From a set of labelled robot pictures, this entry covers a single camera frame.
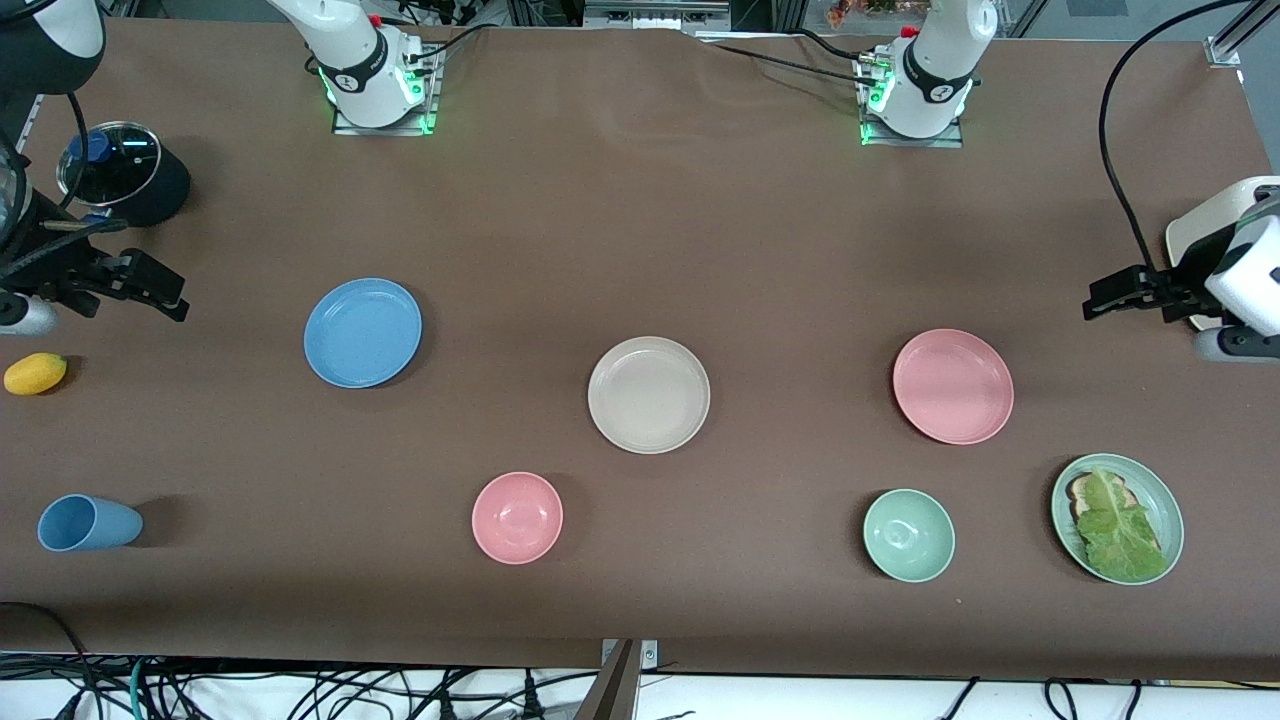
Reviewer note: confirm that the dark angled pole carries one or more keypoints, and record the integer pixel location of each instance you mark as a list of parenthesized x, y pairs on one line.
[(610, 690)]

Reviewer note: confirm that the green lettuce leaf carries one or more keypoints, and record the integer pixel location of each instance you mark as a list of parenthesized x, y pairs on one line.
[(1120, 530)]

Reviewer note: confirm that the brown table cloth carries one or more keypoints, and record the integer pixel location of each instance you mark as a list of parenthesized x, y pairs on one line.
[(640, 200)]

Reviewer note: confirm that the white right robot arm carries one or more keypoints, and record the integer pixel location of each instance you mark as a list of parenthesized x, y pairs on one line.
[(350, 60)]

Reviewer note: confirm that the beige shallow bowl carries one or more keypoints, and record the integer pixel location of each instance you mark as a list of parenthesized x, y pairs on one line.
[(648, 395)]

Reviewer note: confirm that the bread slice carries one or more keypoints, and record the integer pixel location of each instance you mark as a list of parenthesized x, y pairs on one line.
[(1078, 490)]

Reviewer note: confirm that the beige toaster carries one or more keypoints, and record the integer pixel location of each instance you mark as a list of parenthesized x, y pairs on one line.
[(1190, 235)]

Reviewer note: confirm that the blue shallow bowl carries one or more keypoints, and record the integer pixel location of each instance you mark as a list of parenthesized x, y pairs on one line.
[(362, 332)]

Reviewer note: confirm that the metal table edge bracket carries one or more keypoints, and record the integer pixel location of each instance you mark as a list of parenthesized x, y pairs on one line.
[(648, 655)]

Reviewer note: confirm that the green deep bowl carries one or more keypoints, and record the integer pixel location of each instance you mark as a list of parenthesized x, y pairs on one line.
[(908, 535)]

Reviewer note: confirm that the aluminium frame profile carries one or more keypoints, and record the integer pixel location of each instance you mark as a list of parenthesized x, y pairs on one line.
[(1235, 40)]

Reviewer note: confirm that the yellow lemon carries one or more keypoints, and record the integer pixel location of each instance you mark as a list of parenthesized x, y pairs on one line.
[(35, 373)]

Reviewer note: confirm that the green plate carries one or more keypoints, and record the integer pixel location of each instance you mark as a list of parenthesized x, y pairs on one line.
[(1170, 520)]

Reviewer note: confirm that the pink shallow bowl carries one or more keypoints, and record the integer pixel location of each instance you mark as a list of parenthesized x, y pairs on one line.
[(953, 386)]

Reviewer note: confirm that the aluminium frame rail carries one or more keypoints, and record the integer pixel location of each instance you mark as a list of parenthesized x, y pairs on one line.
[(655, 15)]

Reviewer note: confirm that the pink deep bowl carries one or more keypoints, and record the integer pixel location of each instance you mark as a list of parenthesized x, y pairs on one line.
[(517, 517)]

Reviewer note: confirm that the blue plastic cup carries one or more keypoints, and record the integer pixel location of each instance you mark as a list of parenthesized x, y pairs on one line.
[(90, 523)]

